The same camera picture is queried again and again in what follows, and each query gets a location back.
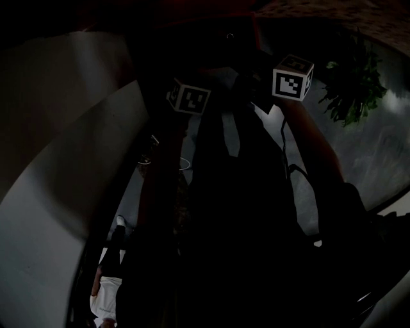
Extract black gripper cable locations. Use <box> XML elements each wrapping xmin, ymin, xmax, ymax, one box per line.
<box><xmin>279</xmin><ymin>117</ymin><xmax>313</xmax><ymax>193</ymax></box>

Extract green leafy plant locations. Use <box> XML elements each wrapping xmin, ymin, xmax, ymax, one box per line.
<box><xmin>317</xmin><ymin>30</ymin><xmax>389</xmax><ymax>128</ymax></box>

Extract person's dark trousers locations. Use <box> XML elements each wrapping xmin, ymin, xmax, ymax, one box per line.
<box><xmin>188</xmin><ymin>72</ymin><xmax>306</xmax><ymax>244</ymax></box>

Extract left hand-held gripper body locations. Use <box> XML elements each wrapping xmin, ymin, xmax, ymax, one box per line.
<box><xmin>165</xmin><ymin>78</ymin><xmax>213</xmax><ymax>116</ymax></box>

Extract person's black shirt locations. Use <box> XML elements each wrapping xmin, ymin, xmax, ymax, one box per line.
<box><xmin>115</xmin><ymin>179</ymin><xmax>410</xmax><ymax>328</ymax></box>

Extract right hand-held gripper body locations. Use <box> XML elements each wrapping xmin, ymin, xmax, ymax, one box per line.
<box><xmin>245</xmin><ymin>53</ymin><xmax>315</xmax><ymax>113</ymax></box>

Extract person's right forearm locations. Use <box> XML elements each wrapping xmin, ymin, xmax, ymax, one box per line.
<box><xmin>274</xmin><ymin>95</ymin><xmax>347</xmax><ymax>193</ymax></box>

